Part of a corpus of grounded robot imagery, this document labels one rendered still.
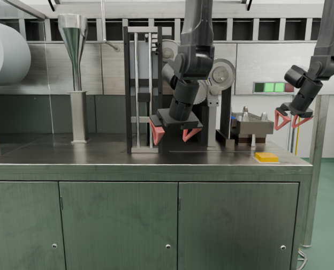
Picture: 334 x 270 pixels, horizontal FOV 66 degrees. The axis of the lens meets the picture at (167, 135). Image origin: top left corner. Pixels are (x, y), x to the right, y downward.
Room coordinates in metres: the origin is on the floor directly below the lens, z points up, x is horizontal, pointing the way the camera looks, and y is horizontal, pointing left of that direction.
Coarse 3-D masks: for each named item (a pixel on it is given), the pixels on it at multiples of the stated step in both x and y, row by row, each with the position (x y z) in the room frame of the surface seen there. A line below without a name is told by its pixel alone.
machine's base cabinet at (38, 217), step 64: (0, 192) 0.99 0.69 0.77; (64, 192) 0.99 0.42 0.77; (128, 192) 0.99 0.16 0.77; (192, 192) 0.98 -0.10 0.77; (256, 192) 0.98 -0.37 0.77; (0, 256) 0.99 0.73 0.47; (64, 256) 0.99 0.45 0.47; (128, 256) 0.99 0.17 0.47; (192, 256) 0.98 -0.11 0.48; (256, 256) 0.98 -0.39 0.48
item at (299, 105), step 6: (300, 96) 0.89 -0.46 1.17; (288, 102) 0.94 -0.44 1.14; (294, 102) 0.91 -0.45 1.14; (300, 102) 0.89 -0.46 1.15; (306, 102) 0.88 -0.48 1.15; (288, 108) 0.90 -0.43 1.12; (294, 108) 0.91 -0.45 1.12; (300, 108) 0.90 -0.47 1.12; (306, 108) 0.90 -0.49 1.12; (294, 114) 0.88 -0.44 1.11
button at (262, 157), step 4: (256, 156) 1.02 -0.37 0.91; (260, 156) 0.98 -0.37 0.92; (264, 156) 0.98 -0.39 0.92; (268, 156) 0.98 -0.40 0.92; (272, 156) 0.98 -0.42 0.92; (276, 156) 0.98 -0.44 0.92; (260, 160) 0.98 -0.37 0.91; (264, 160) 0.98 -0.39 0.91; (268, 160) 0.98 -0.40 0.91; (272, 160) 0.98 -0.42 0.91; (276, 160) 0.98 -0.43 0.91
